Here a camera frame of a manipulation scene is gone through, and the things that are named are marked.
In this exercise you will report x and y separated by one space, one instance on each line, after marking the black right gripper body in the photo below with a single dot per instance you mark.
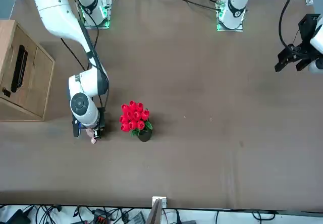
102 118

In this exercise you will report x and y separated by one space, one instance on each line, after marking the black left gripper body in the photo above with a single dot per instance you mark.
308 29

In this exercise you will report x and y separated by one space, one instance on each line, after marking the pink plush doll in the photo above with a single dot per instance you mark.
93 140

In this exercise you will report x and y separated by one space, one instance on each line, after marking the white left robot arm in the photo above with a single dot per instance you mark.
238 4

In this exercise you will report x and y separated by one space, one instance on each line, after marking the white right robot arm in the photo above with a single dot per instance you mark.
58 14

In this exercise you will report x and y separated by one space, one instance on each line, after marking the red tulip bouquet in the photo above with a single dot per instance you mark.
133 116

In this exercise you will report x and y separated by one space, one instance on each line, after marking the black cylindrical vase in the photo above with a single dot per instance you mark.
145 137

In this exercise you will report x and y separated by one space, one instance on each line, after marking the wooden drawer box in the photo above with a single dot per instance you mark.
27 77

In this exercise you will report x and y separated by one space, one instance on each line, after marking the small black hook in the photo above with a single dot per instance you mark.
6 92

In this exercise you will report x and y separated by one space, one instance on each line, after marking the orange and black device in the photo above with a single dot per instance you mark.
102 217

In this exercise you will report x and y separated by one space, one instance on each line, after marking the black power brick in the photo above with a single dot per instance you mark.
15 217

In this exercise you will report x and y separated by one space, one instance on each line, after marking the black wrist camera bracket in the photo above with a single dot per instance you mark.
75 129

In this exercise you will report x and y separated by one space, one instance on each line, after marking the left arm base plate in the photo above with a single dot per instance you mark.
229 27

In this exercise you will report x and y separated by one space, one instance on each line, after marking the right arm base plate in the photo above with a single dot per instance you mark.
97 24

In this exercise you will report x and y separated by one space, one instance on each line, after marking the aluminium frame post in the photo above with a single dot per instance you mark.
157 209

